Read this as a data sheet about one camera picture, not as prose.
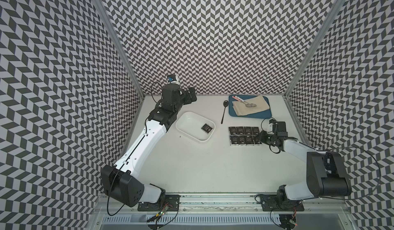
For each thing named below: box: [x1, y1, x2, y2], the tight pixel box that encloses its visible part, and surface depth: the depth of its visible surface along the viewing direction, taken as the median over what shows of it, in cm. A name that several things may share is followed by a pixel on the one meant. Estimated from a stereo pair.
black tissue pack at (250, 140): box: [245, 135, 255, 146], surface depth 95 cm
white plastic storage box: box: [175, 111, 216, 143], surface depth 101 cm
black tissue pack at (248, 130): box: [243, 126, 253, 136], surface depth 98 cm
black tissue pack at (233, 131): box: [228, 126, 238, 136], surface depth 98 cm
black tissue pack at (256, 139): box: [252, 135, 263, 145], surface depth 95 cm
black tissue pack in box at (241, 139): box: [237, 135, 247, 145], surface depth 95 cm
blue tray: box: [228, 94, 272, 119], surface depth 110 cm
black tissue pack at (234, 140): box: [229, 135, 239, 146], surface depth 95 cm
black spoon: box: [220, 100, 229, 125], surface depth 114 cm
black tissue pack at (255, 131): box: [251, 126, 260, 136], surface depth 98 cm
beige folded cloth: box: [231, 94, 270, 117], surface depth 113 cm
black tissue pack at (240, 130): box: [235, 126, 245, 136], surface depth 98 cm
